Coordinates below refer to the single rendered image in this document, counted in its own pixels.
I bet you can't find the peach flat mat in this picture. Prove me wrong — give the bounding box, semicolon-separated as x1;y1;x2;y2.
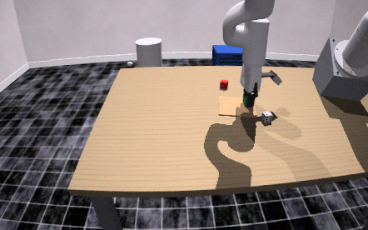
219;97;257;118

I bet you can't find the white die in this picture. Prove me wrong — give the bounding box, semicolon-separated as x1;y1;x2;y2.
261;111;273;123

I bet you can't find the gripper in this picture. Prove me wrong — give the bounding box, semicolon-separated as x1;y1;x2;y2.
240;62;263;108

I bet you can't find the red die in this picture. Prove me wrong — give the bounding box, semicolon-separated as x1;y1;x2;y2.
220;80;228;89

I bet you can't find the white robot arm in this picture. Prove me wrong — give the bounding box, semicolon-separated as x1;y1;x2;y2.
222;0;368;86

